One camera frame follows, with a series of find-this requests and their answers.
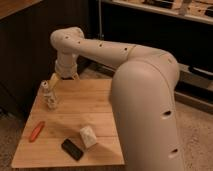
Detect clear plastic bottle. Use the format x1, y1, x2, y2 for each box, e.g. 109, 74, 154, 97
41, 80, 57, 110

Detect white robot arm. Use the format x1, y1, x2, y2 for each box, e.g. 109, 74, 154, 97
50, 27, 185, 171

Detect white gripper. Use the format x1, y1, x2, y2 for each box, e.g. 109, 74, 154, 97
49, 53, 80, 89

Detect cluttered back shelf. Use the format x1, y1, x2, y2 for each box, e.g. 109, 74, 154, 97
102, 0, 213, 25

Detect orange carrot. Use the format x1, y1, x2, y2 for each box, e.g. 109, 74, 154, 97
29, 121, 45, 142

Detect metal pole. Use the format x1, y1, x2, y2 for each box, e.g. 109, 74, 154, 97
98, 0, 104, 40

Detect grey metal beam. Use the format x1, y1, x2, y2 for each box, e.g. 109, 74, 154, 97
89, 38, 213, 114

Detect black smartphone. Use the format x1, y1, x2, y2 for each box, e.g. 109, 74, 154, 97
61, 139, 84, 161

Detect wooden table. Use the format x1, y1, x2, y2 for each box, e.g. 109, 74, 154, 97
12, 79, 124, 168

